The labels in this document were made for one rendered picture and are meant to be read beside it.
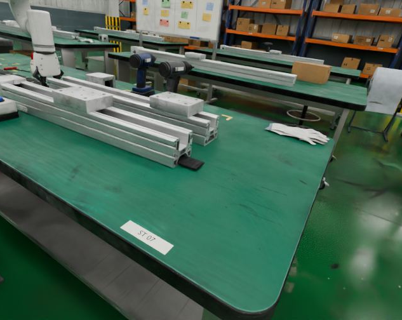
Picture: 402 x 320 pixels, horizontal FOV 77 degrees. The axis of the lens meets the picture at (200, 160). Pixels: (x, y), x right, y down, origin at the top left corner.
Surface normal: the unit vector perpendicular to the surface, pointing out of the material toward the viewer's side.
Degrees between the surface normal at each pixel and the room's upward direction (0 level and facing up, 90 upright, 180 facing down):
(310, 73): 89
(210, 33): 90
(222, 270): 0
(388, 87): 100
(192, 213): 0
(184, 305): 0
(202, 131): 90
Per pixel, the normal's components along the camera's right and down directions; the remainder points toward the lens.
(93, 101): 0.87, 0.30
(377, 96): -0.47, 0.54
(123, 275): 0.10, -0.88
